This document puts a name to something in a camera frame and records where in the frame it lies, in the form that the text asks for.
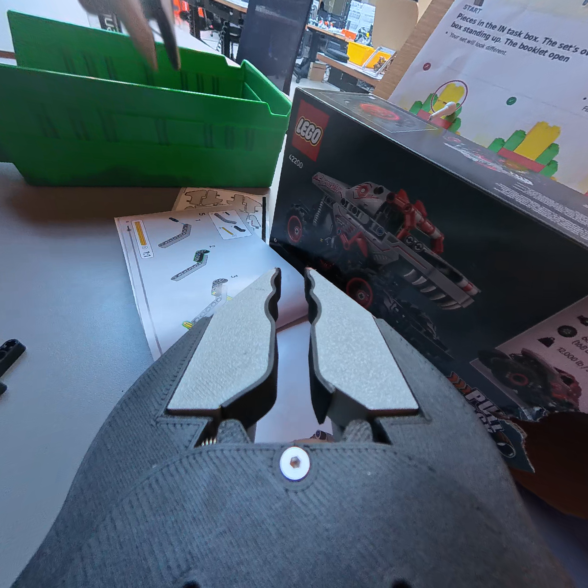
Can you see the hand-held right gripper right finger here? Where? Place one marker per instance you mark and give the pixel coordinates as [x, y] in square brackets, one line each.
[358, 358]

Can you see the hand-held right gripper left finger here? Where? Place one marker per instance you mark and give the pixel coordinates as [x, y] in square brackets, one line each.
[225, 353]

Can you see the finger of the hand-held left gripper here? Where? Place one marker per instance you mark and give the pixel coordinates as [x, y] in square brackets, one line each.
[138, 32]
[167, 32]

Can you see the green plastic bin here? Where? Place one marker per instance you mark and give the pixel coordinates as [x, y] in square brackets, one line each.
[138, 128]

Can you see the lego instruction booklet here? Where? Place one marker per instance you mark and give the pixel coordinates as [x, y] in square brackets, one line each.
[174, 275]

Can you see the lego sticker sheet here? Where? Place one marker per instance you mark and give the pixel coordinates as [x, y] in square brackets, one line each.
[216, 202]

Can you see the dark lego set box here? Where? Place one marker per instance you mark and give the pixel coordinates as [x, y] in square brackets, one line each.
[482, 220]

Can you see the black lego beam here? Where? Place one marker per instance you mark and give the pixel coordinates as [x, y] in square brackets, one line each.
[11, 350]

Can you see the black upright panel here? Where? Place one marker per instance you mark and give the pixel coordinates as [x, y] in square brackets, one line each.
[273, 41]

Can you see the wooden workbench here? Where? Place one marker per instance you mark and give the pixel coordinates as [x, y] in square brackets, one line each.
[342, 64]

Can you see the yellow storage bin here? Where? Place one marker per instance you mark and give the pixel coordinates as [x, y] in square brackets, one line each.
[359, 54]

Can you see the brown cardboard board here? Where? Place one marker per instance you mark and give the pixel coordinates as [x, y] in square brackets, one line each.
[413, 41]

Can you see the white printed task sheet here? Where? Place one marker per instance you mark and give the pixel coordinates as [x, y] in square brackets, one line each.
[519, 73]

